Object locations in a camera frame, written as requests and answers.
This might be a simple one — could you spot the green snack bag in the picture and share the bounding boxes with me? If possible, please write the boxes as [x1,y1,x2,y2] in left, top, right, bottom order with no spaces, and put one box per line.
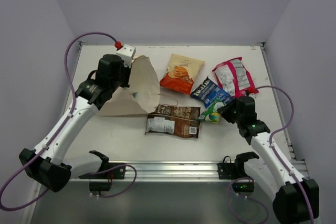
[197,100,226,123]

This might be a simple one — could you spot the pink snack bag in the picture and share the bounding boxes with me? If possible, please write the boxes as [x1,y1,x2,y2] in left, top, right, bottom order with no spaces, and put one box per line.
[212,57,259,98]

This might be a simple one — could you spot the cream paper bag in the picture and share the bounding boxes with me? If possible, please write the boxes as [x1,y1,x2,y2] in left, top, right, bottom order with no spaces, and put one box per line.
[97,55,163,116]

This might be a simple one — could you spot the blue potato chips bag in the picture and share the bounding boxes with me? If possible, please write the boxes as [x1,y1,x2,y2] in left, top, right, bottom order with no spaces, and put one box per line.
[190,77,233,108]

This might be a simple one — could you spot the brown snack bag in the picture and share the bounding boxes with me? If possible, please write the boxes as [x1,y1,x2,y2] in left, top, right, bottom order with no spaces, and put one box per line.
[145,104,201,138]

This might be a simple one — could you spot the orange chips bag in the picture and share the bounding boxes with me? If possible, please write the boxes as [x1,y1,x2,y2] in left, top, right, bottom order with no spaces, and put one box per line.
[160,54,205,95]

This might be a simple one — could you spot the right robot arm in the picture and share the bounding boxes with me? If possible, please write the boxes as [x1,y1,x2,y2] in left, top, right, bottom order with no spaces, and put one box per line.
[218,97,319,223]

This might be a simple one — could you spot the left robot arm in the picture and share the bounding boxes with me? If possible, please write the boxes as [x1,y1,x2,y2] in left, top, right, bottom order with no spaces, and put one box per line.
[19,53,133,193]

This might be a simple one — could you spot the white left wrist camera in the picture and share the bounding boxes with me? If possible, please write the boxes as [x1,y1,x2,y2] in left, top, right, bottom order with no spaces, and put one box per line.
[116,44,136,68]

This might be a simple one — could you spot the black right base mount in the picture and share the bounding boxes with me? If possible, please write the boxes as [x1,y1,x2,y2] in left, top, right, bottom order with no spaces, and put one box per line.
[217,152,259,196]

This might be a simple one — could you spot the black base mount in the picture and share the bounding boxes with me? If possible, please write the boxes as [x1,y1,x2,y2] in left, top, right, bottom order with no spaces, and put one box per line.
[217,152,259,196]
[79,162,125,196]

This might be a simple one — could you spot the aluminium mounting rail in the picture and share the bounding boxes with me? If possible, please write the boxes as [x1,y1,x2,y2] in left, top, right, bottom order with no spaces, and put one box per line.
[69,160,251,180]

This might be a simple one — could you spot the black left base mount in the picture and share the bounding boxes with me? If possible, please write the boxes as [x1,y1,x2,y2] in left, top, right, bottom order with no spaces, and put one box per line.
[79,162,125,196]

